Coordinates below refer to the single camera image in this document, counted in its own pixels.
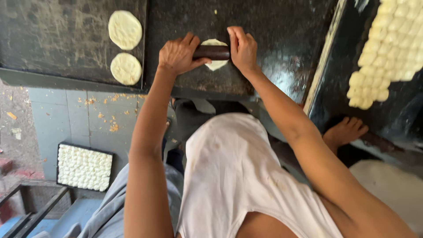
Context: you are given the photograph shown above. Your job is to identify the rows of white dough balls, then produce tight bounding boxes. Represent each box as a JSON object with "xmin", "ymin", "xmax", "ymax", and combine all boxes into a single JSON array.
[{"xmin": 58, "ymin": 144, "xmax": 113, "ymax": 192}]

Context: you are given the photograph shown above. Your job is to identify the black metal frame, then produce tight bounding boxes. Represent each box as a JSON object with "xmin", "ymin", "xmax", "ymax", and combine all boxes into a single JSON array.
[{"xmin": 0, "ymin": 183, "xmax": 72, "ymax": 238}]

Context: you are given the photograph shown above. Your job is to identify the person's right hand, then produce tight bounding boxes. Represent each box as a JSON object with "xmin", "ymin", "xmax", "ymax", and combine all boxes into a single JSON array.
[{"xmin": 227, "ymin": 26, "xmax": 258, "ymax": 75}]

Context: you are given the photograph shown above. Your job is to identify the small flat dough piece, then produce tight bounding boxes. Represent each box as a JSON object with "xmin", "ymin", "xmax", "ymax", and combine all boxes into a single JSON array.
[{"xmin": 200, "ymin": 39, "xmax": 229, "ymax": 71}]

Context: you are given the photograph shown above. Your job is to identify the dark brown wooden rolling pin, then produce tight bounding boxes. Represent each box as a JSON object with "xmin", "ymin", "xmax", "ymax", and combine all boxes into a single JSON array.
[{"xmin": 193, "ymin": 45, "xmax": 231, "ymax": 61}]

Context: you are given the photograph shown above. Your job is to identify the white sleeveless undershirt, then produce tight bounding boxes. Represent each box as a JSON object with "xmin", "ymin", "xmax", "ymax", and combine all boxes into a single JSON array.
[{"xmin": 176, "ymin": 113, "xmax": 344, "ymax": 238}]

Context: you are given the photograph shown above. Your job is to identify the person's left hand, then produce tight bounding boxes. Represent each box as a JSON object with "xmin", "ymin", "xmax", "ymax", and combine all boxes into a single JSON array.
[{"xmin": 158, "ymin": 32, "xmax": 212, "ymax": 77}]

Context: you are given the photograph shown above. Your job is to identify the heap of pale dough balls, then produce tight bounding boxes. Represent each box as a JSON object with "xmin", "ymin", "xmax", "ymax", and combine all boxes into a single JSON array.
[{"xmin": 346, "ymin": 0, "xmax": 423, "ymax": 110}]

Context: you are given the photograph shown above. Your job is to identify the grey trousers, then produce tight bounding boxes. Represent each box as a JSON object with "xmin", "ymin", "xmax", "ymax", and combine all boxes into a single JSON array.
[{"xmin": 31, "ymin": 163, "xmax": 184, "ymax": 238}]

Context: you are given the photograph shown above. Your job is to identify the large round flattened dough disc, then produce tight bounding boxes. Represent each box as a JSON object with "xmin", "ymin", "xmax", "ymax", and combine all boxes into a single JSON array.
[{"xmin": 108, "ymin": 10, "xmax": 143, "ymax": 51}]

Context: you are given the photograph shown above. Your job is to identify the black tray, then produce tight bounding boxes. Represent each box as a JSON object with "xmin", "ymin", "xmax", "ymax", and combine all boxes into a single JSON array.
[{"xmin": 56, "ymin": 142, "xmax": 115, "ymax": 193}]

